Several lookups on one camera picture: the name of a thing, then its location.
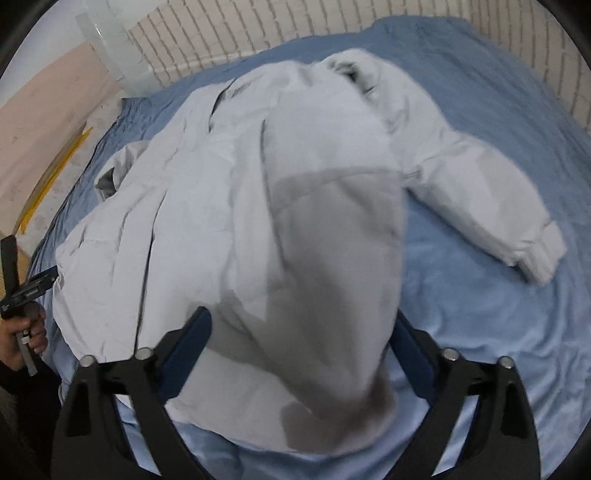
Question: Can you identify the light grey puffer jacket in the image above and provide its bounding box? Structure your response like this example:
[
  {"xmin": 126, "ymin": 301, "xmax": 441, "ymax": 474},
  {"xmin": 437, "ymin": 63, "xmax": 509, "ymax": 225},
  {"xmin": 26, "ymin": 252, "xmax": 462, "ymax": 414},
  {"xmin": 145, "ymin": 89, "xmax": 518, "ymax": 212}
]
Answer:
[{"xmin": 52, "ymin": 49, "xmax": 567, "ymax": 455}]

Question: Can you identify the person's left hand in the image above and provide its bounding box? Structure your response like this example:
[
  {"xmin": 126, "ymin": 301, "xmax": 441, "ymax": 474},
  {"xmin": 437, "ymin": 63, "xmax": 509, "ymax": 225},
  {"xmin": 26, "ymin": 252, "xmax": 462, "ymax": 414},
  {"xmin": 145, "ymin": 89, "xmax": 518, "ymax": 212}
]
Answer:
[{"xmin": 0, "ymin": 302, "xmax": 48, "ymax": 371}]

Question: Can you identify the yellow tape strip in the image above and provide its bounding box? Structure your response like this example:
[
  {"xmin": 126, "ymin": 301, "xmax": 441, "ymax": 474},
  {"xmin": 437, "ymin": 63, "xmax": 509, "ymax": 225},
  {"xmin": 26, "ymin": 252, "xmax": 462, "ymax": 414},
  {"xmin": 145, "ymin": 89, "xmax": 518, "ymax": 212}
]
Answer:
[{"xmin": 13, "ymin": 123, "xmax": 93, "ymax": 235}]

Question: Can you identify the pink floral curtain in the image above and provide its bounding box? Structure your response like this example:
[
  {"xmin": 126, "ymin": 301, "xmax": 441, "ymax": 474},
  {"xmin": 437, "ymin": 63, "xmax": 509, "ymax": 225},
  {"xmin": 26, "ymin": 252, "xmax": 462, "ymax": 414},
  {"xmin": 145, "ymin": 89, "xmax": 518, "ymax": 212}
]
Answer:
[{"xmin": 1, "ymin": 43, "xmax": 119, "ymax": 233}]

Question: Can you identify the clear plastic sheet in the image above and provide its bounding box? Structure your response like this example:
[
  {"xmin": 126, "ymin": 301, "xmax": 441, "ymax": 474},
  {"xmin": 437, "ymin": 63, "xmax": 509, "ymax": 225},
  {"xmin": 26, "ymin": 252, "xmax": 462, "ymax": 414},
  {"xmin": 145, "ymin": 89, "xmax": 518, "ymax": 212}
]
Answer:
[{"xmin": 76, "ymin": 6, "xmax": 161, "ymax": 97}]

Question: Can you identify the blue bed sheet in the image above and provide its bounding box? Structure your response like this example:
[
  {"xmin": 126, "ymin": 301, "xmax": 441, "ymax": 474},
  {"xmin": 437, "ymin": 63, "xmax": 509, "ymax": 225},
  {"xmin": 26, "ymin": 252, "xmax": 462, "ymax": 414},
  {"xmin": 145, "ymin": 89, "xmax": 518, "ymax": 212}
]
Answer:
[{"xmin": 31, "ymin": 16, "xmax": 590, "ymax": 475}]

